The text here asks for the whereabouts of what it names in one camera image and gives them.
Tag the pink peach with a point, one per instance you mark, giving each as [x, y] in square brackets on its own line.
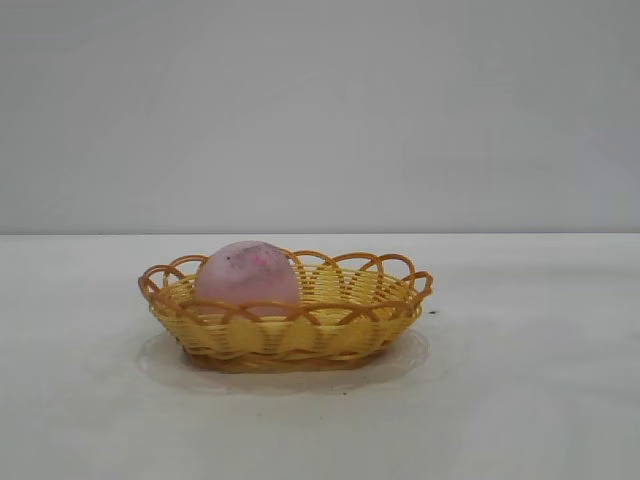
[245, 280]

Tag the yellow woven plastic basket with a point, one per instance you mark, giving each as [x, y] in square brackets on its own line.
[340, 320]

